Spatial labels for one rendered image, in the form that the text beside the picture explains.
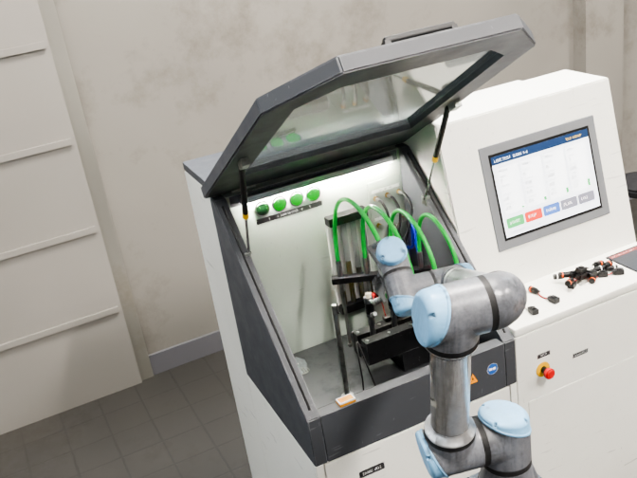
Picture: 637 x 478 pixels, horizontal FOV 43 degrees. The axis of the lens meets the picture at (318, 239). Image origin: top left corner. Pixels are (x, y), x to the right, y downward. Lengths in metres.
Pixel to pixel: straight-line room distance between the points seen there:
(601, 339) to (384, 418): 0.81
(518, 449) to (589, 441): 1.05
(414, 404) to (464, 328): 0.86
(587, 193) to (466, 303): 1.38
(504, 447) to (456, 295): 0.47
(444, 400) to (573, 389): 1.09
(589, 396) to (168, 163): 2.34
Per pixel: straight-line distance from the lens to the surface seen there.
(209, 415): 4.06
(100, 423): 4.25
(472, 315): 1.58
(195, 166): 2.69
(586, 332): 2.72
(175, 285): 4.34
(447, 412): 1.78
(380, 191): 2.72
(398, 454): 2.49
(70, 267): 4.12
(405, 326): 2.57
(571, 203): 2.85
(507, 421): 1.90
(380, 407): 2.36
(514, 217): 2.72
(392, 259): 1.97
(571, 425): 2.87
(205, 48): 4.09
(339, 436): 2.34
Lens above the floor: 2.29
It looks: 24 degrees down
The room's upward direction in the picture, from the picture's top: 9 degrees counter-clockwise
